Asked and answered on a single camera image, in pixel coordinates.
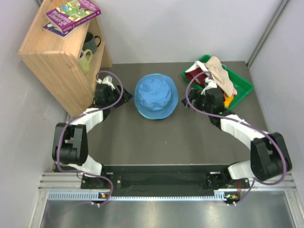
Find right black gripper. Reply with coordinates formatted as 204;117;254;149
182;89;213;114

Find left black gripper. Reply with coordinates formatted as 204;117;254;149
106;84;133;108

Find medium blue bucket hat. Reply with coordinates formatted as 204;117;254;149
134;74;179;119

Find beige bucket hat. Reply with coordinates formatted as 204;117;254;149
205;56;234;97

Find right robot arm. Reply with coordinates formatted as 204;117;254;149
182;88;292;188

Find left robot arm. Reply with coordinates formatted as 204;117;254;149
52;84;133;188

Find dark red hat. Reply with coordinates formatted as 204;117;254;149
182;68;226;95

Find white hat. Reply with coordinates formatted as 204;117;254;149
185;61;213;81

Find yellow hat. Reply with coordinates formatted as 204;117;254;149
224;93;237;108

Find light green mug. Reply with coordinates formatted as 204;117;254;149
79;49;93;74

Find green plastic tray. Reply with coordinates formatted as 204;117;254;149
181;55;254;110

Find dark green mug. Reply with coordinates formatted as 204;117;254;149
82;32;102;54

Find wooden shelf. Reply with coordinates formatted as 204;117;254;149
19;0;112;116

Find purple book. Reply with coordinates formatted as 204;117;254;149
43;23;70;38
46;0;101;33

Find lower purple book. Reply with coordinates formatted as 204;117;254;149
43;23;70;38

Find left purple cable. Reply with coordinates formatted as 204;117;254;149
56;70;124;206

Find purple cable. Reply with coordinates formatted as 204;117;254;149
56;70;124;206
185;71;287;206

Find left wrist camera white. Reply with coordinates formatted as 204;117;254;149
96;75;116;90

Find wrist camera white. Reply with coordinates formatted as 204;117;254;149
96;75;116;90
201;77;218;95

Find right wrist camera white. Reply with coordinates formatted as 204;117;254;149
201;77;218;95

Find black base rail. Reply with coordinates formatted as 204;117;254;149
80;163;252;190

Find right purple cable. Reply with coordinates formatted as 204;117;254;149
185;71;287;206

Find aluminium frame rail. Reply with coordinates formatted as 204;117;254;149
38;173;296;203

